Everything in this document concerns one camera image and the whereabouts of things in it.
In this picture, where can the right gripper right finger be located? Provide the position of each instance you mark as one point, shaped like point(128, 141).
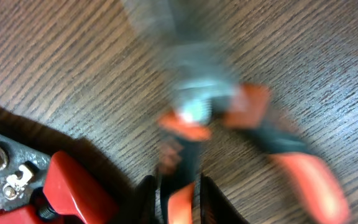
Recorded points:
point(215, 207)

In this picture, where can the orange black long-nose pliers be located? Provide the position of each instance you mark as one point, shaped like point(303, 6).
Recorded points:
point(187, 37)

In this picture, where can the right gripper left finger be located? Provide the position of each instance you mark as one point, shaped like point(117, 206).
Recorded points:
point(140, 208)

